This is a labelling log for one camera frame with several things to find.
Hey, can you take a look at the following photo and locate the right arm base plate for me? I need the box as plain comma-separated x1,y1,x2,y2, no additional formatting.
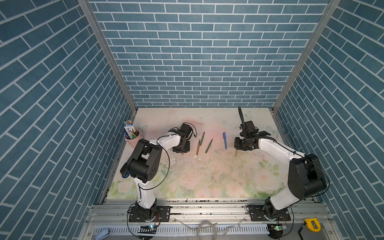
245,205,291,222

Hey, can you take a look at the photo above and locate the light green pen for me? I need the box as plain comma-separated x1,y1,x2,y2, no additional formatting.
205,139,213,154

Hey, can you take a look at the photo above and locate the brown pen left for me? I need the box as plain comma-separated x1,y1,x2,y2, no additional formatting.
196,140,201,156

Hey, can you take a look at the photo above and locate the yellow tape measure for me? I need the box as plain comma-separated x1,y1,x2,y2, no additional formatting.
305,218,321,233

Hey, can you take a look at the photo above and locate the box in pen cup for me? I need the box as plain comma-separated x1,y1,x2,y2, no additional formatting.
124,121,137,140

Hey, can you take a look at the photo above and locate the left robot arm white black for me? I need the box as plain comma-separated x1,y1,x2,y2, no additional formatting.
120,123,198,222

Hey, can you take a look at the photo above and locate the pink pen holder cup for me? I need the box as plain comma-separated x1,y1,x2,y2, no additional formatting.
125,130,143,149

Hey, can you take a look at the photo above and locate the blue pen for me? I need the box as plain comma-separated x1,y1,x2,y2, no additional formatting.
223,132,228,150

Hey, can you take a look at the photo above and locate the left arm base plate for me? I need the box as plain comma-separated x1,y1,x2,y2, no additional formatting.
128,204,171,223

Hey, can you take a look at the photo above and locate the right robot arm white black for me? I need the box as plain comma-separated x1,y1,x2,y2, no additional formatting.
234,121,329,221

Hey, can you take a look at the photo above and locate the blue stapler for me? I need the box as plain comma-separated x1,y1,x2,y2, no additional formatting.
121,171,130,179

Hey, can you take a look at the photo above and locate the aluminium rail frame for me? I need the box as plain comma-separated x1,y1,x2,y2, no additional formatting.
79,199,342,240

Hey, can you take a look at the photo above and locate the dark green pen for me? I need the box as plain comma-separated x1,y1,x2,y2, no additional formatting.
200,132,205,146

